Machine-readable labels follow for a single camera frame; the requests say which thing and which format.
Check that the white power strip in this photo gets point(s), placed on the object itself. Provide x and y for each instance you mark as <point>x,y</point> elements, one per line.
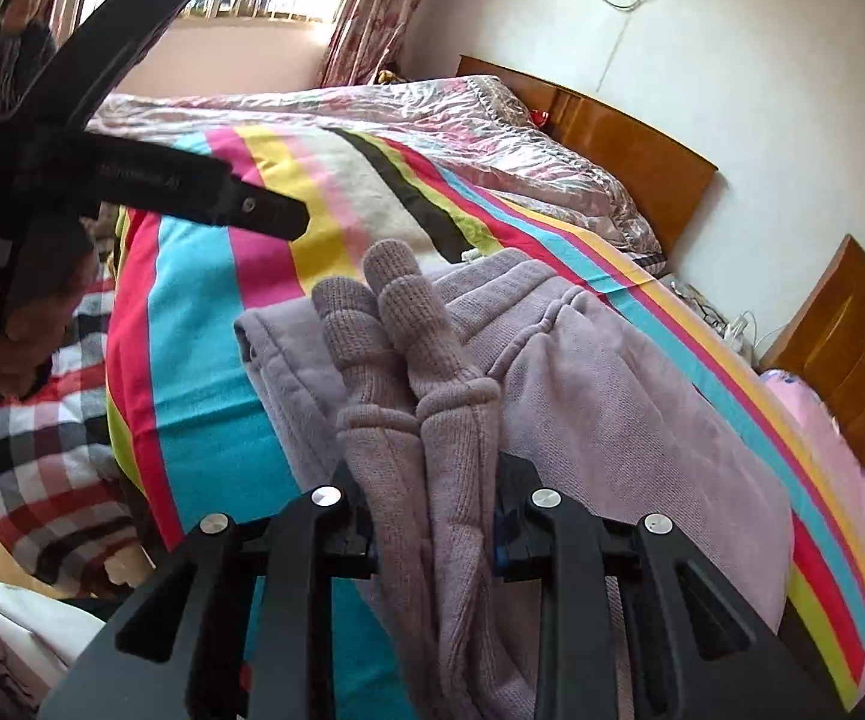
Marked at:
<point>734,334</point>

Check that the nightstand with floral cover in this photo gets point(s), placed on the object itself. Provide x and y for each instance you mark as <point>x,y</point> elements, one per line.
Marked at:
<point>707,312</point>

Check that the low wooden headboard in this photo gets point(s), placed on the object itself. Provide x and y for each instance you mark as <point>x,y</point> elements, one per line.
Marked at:
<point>666,179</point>

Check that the lilac sweat pants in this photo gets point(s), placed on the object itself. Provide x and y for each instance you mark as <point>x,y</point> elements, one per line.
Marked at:
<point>419,383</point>

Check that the rainbow striped blanket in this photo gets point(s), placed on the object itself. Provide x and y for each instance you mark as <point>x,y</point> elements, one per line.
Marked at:
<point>189,430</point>

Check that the person's left hand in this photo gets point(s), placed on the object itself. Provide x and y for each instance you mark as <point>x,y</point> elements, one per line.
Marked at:
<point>34,330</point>

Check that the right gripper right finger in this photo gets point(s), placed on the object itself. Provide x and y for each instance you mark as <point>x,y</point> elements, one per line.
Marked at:
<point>696,647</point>

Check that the person in dark jacket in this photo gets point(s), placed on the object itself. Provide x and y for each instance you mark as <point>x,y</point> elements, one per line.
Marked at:
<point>27,46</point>

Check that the floral pink comforter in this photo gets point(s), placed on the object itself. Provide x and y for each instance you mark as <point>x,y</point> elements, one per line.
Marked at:
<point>471,125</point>

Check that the tall wooden headboard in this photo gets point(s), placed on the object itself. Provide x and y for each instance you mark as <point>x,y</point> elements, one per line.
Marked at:
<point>824,344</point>

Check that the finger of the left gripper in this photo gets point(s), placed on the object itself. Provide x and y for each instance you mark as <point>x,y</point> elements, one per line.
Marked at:
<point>261,210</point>

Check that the pink floral curtain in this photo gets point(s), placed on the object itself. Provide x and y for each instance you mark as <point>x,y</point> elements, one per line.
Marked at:
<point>366,36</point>

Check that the plaid checkered bed sheet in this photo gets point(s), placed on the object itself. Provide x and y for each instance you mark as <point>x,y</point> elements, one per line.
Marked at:
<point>63,516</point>

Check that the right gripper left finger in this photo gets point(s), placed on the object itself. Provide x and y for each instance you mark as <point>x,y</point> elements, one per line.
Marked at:
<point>236,622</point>

